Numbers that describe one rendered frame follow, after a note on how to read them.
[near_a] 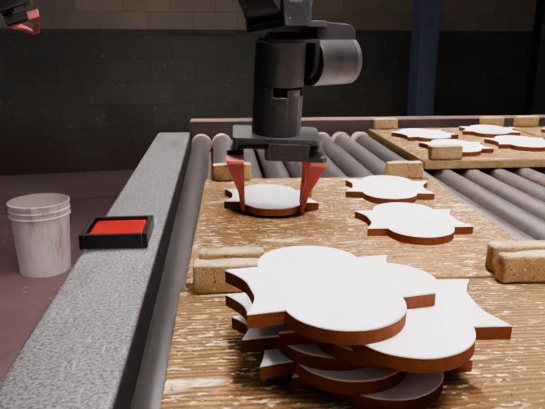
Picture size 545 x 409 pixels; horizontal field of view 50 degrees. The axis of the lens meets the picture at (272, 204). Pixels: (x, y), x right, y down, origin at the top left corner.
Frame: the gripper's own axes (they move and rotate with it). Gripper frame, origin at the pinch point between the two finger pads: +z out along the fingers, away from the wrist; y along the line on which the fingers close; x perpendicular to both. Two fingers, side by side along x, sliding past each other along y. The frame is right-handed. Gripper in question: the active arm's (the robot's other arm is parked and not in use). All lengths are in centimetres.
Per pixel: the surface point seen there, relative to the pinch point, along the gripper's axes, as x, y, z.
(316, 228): -6.3, 4.7, 0.4
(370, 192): 6.0, 13.6, 0.3
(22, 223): 204, -106, 91
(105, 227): -2.4, -19.9, 2.5
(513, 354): -34.9, 14.3, -2.9
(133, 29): 476, -93, 21
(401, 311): -39.1, 4.7, -8.6
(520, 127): 73, 67, 5
